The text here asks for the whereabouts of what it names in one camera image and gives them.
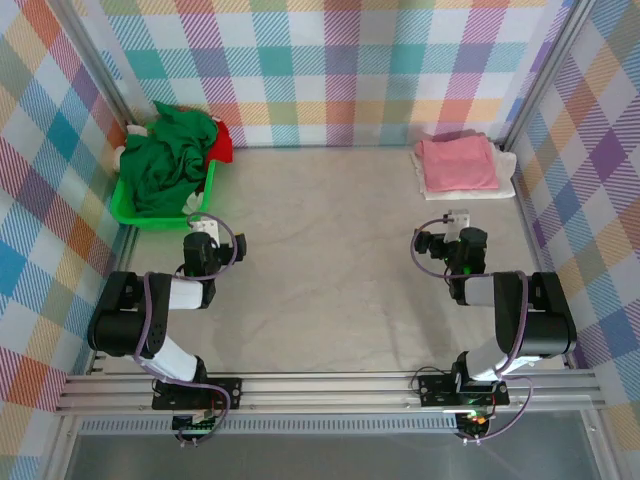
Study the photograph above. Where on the green t-shirt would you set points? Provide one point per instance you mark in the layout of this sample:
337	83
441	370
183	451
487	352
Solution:
160	160

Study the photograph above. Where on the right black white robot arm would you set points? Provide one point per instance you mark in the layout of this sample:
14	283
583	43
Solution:
545	320

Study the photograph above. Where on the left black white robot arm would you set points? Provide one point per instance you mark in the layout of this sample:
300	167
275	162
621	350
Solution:
120	320

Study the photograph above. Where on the crumpled white t-shirt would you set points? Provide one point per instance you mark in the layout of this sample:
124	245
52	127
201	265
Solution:
193	202

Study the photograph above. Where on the green plastic basket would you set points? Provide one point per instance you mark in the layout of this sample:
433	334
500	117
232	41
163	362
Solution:
150	223

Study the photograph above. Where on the folded pink t-shirt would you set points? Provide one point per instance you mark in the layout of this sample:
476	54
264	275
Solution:
457	165

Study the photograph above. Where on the folded white t-shirt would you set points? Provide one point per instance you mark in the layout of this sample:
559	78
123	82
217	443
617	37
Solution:
505	165

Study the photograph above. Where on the red t-shirt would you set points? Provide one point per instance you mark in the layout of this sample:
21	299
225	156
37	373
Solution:
222	145

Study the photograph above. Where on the beige wrinkled table cover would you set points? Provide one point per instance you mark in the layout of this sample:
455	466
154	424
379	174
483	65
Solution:
325	250

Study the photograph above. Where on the green circuit board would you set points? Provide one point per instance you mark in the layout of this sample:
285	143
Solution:
192	425
475	422

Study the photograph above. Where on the grey metal sheet panel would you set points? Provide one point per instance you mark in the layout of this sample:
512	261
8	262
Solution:
325	457

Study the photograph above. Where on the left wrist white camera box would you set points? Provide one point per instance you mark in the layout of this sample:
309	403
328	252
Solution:
206	229

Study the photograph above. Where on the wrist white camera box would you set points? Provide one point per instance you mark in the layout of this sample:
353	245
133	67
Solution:
457	220
206	229

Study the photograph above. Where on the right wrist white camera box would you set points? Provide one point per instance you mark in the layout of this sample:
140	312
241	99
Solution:
457	220

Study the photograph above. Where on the aluminium frame side bar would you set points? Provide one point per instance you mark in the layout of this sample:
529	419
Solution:
129	250
532	225

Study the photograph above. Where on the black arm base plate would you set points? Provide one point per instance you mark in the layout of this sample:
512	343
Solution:
225	392
435	390

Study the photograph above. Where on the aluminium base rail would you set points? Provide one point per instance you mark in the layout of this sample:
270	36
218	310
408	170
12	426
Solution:
325	390

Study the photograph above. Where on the aluminium frame post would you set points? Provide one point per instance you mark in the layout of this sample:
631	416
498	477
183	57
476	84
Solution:
100	65
545	70

